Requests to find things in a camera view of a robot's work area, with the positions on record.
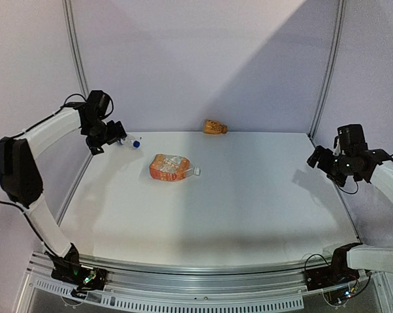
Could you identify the white bottle cap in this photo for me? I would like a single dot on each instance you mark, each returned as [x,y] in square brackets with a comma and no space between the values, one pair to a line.
[197,171]

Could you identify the aluminium corner post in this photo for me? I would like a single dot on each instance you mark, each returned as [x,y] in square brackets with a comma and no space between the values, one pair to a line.
[330,67]
[68,13]

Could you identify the aluminium front rail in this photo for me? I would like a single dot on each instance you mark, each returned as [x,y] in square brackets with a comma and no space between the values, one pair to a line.
[135,287]

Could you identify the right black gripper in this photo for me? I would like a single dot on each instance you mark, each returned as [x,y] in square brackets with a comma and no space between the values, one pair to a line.
[339,180]

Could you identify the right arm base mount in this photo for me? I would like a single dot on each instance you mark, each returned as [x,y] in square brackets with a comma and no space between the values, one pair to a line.
[320,274]

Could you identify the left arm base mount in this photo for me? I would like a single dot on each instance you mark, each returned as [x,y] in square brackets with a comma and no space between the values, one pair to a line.
[84,278]

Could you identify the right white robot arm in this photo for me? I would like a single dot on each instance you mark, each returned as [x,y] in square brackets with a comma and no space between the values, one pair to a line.
[351,157]

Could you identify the right aluminium corner post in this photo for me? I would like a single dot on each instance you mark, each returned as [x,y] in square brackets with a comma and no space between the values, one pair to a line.
[330,67]

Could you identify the clear bottle blue label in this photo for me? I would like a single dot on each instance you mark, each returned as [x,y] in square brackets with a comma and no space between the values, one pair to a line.
[127,140]

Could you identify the left aluminium corner post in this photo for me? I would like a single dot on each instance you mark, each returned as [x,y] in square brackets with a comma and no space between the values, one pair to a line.
[68,13]

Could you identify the small brown bottle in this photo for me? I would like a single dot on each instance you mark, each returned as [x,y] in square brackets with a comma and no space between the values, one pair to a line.
[214,127]

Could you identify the crushed orange label bottle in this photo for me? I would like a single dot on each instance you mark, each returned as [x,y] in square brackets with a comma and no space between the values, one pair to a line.
[170,168]

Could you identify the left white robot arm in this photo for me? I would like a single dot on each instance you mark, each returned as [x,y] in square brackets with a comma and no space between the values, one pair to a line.
[20,177]

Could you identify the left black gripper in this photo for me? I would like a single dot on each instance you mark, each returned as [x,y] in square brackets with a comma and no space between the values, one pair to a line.
[117,132]

